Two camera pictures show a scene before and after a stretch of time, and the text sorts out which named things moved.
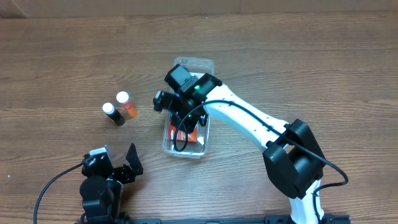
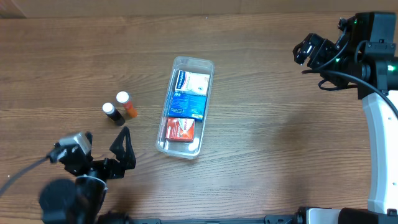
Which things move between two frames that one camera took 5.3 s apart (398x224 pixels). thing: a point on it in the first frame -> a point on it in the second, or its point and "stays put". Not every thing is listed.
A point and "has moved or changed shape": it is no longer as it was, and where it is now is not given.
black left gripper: x=123 y=172 -> x=101 y=166
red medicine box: x=181 y=135 has moved or changed shape
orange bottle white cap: x=122 y=97 stays put
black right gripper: x=186 y=123 -> x=323 y=50
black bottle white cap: x=109 y=110 stays put
